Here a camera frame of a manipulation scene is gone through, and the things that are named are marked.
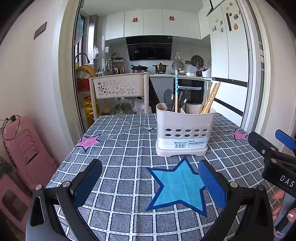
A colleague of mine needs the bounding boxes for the pink plastic stool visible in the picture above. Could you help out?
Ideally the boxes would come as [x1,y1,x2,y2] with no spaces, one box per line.
[0,174,33,234]
[3,116,58,181]

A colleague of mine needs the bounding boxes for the white refrigerator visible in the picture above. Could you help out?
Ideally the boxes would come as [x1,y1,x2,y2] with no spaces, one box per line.
[207,0,251,116]

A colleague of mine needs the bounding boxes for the gold foil bag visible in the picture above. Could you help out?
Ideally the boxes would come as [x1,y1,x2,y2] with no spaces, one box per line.
[83,95,97,116]

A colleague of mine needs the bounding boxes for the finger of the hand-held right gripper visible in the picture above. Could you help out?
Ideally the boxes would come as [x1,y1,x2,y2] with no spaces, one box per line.
[275,129,296,151]
[248,132,281,163]

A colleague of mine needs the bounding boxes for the black cable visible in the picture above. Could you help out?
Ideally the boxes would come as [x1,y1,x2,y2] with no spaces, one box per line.
[0,115,20,141]

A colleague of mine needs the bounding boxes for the dark round steamer rack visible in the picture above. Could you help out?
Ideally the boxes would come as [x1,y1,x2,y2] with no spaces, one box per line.
[191,55,204,67]

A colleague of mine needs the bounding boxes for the black wok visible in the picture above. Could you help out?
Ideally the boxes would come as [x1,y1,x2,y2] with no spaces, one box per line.
[131,64,149,73]

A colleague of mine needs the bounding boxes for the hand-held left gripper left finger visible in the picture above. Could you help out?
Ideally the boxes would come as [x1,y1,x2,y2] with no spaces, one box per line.
[26,159,103,241]

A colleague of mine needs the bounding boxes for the person's right hand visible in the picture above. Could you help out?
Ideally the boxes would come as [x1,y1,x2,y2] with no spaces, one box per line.
[272,189,296,221]

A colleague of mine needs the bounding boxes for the yellow plate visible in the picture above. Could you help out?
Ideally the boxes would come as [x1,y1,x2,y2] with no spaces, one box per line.
[76,65,96,78]

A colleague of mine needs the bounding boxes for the black range hood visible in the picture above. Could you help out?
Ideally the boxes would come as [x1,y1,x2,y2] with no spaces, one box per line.
[126,35,174,61]

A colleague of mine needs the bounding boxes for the grey wall switch panel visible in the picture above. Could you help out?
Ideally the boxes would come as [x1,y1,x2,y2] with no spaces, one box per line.
[33,22,48,40]

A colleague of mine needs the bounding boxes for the beige plastic utensil holder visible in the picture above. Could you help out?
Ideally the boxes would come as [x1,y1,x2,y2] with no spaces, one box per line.
[156,103,216,157]

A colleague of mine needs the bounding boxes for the blue patterned bamboo chopstick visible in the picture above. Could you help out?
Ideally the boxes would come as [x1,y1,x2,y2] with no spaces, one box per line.
[174,70,179,113]

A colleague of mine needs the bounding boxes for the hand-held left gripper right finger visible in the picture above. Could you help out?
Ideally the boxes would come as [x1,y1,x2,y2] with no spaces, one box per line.
[198,159,274,241]

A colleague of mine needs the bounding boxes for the steel kitchen faucet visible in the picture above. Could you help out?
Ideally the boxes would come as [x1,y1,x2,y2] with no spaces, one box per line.
[75,53,90,65]

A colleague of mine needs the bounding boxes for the grey checked star tablecloth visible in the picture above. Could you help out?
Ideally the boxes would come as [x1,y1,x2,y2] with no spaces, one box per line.
[45,113,278,241]

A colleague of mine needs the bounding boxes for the steel cooking pot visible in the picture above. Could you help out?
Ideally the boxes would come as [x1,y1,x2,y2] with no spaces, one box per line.
[153,62,168,72]

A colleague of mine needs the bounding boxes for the white upper kitchen cabinets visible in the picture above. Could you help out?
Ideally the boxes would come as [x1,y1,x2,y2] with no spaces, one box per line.
[105,9,201,41]

